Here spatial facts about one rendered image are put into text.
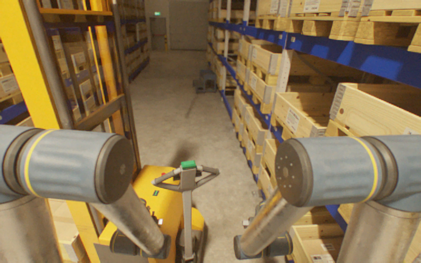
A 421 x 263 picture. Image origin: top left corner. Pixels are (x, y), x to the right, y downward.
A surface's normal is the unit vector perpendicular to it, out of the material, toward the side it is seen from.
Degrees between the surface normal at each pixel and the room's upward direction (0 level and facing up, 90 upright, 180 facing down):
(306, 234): 90
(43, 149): 34
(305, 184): 74
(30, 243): 85
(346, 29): 90
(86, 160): 44
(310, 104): 90
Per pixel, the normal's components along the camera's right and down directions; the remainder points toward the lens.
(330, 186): 0.12, 0.25
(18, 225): 0.69, 0.26
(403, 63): -1.00, 0.01
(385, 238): -0.48, 0.27
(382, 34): 0.08, 0.48
